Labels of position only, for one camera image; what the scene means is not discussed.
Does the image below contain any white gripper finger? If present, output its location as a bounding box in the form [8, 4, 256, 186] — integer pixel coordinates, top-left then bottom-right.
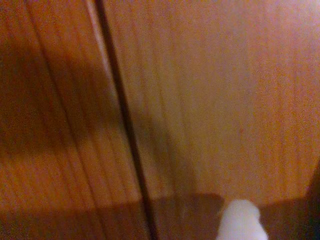
[216, 198, 270, 240]

